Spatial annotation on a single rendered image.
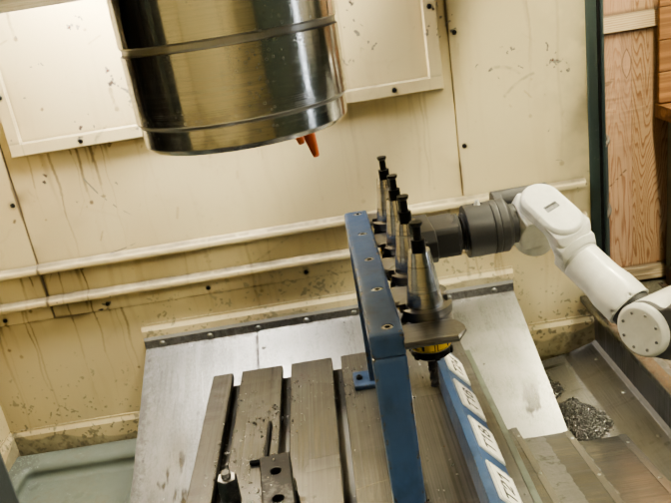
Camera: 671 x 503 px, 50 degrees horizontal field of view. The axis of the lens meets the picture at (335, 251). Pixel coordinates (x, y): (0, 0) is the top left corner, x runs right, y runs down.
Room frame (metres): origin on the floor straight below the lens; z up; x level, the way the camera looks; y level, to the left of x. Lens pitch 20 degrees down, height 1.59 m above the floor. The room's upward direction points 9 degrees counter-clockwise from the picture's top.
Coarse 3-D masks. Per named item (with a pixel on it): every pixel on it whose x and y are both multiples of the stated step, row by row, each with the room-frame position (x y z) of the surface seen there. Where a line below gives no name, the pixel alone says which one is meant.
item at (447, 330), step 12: (408, 324) 0.74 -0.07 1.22; (420, 324) 0.74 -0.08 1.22; (432, 324) 0.73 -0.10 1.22; (444, 324) 0.73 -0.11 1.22; (456, 324) 0.73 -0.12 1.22; (408, 336) 0.71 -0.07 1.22; (420, 336) 0.71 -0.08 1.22; (432, 336) 0.71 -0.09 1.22; (444, 336) 0.70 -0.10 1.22; (456, 336) 0.70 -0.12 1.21; (408, 348) 0.70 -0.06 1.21
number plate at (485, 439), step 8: (472, 424) 0.90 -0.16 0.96; (480, 424) 0.92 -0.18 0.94; (480, 432) 0.89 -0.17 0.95; (488, 432) 0.92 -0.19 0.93; (480, 440) 0.86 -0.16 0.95; (488, 440) 0.88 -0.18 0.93; (488, 448) 0.86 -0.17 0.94; (496, 448) 0.88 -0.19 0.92; (496, 456) 0.85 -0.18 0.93; (504, 464) 0.85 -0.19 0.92
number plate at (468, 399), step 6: (456, 384) 1.01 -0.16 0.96; (462, 390) 1.01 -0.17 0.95; (468, 390) 1.03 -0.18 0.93; (462, 396) 0.98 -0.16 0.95; (468, 396) 1.00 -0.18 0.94; (474, 396) 1.02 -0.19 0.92; (462, 402) 0.96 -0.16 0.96; (468, 402) 0.97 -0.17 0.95; (474, 402) 1.00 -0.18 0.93; (468, 408) 0.96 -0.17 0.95; (474, 408) 0.97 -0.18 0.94; (480, 408) 0.99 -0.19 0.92; (480, 414) 0.96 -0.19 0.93
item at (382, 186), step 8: (376, 184) 1.11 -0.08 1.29; (384, 184) 1.09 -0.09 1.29; (376, 192) 1.11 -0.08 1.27; (384, 192) 1.09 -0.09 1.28; (376, 200) 1.11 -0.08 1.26; (384, 200) 1.09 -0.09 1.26; (376, 208) 1.11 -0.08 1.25; (384, 208) 1.09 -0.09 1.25; (376, 216) 1.11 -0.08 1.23; (384, 216) 1.09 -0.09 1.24
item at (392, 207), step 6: (390, 204) 0.99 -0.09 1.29; (396, 204) 0.98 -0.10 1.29; (390, 210) 0.99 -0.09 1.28; (396, 210) 0.98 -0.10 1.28; (390, 216) 0.99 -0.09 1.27; (396, 216) 0.98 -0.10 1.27; (390, 222) 0.99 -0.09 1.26; (390, 228) 0.98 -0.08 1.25; (390, 234) 0.98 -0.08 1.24; (390, 240) 0.98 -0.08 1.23; (390, 246) 0.98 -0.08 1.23
